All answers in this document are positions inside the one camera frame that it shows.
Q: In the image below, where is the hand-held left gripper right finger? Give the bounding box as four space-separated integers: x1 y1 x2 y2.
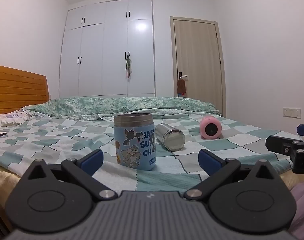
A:
183 149 283 202

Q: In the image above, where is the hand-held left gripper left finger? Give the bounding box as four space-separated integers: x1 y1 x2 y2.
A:
21 149 119 202

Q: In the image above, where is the stainless steel cup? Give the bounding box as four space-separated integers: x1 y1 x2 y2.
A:
155 123 186 152

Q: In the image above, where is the pink cup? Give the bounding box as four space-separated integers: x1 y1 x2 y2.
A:
199 115 222 139

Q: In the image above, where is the blue cartoon print cup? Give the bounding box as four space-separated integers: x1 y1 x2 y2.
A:
114 113 156 172

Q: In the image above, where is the pink cloth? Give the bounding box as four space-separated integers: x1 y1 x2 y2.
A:
289 181 304 240

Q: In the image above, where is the checkered bed sheet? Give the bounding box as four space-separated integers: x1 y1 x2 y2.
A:
0 112 304 198

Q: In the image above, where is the green floral quilt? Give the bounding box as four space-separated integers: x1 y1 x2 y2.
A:
21 96 223 121

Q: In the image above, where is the brown hanging pouch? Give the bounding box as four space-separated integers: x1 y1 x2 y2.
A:
176 78 187 97

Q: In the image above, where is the beige mattress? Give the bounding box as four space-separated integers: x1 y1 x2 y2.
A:
0 161 304 205

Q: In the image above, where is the floral frilled pillow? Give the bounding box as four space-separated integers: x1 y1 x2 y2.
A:
0 112 30 131

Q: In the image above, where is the beige wooden door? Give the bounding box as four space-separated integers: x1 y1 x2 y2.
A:
169 16 226 117

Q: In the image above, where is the hanging key charm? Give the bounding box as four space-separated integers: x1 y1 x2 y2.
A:
125 52 133 79

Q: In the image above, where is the wooden headboard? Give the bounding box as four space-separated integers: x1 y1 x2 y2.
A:
0 64 50 116

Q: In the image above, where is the white wardrobe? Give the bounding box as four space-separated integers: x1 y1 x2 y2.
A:
59 0 156 98

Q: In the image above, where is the wall socket panel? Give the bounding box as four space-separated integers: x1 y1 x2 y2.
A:
283 107 301 118

